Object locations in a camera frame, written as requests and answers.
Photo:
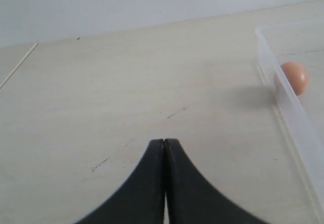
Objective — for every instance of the clear plastic storage box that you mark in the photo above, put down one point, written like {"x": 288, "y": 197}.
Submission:
{"x": 300, "y": 42}

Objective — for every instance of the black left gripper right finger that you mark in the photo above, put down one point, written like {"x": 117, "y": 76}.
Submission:
{"x": 191, "y": 198}

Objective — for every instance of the brown egg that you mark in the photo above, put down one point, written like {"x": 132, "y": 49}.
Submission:
{"x": 297, "y": 76}

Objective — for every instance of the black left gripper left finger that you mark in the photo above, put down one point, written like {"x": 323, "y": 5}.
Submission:
{"x": 141, "y": 198}

